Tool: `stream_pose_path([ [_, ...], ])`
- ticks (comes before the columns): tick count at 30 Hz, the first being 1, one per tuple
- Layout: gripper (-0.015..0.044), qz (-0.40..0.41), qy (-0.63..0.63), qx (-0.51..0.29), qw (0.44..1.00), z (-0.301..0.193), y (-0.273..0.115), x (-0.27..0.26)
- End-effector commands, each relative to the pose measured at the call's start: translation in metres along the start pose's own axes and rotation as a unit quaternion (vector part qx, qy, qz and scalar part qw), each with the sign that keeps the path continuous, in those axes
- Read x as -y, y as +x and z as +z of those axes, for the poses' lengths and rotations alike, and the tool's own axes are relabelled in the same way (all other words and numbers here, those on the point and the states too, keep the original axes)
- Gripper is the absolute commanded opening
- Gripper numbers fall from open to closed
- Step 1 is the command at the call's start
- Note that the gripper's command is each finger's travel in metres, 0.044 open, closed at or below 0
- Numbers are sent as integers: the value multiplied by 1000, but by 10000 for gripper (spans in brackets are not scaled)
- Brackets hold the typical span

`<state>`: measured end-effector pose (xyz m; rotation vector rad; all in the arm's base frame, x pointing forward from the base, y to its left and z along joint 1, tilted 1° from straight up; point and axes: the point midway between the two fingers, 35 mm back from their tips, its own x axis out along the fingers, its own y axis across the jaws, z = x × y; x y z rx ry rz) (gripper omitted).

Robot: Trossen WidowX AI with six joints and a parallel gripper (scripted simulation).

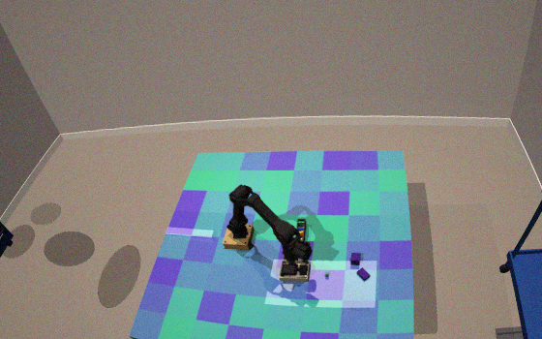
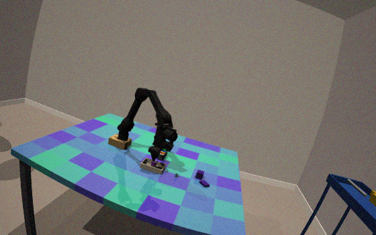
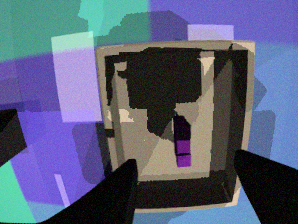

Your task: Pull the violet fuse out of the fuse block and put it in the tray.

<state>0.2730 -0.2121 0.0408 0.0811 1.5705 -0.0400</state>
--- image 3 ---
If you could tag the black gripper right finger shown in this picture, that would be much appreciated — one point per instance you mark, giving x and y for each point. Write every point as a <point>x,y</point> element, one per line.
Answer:
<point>272,187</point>

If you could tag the beige rectangular tray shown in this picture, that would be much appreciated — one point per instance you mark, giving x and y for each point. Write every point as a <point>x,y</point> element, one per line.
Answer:
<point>210,82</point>

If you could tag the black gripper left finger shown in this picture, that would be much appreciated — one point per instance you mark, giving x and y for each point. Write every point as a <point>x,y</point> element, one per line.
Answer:
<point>113,201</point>

